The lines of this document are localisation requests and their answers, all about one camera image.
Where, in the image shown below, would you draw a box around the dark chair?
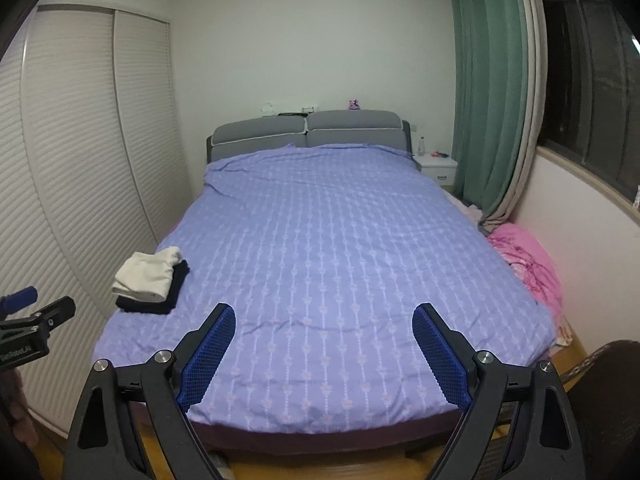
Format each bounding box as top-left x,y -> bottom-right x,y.
561,340 -> 640,479

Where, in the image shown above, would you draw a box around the green curtain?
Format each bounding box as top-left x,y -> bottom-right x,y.
451,0 -> 526,214

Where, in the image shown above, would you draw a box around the black folded garment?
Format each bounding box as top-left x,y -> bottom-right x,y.
112,259 -> 190,315

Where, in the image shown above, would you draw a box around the person's left hand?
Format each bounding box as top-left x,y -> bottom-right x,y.
1,368 -> 38,448

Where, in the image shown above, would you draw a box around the cream white pants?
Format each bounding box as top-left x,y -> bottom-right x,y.
112,246 -> 183,304

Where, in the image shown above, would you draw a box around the white slatted wardrobe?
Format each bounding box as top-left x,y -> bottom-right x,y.
1,4 -> 193,434

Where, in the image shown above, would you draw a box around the purple floral bed sheet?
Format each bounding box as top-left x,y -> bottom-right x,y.
93,144 -> 555,434

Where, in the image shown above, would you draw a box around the dark window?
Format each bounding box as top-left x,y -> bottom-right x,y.
539,0 -> 639,202

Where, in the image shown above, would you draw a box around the white nightstand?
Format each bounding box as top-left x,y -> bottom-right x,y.
413,154 -> 458,191

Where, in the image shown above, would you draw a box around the grey padded headboard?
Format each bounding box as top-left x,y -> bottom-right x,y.
206,110 -> 412,162

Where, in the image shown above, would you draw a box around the pink bedding pile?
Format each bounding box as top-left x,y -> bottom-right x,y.
487,223 -> 563,324

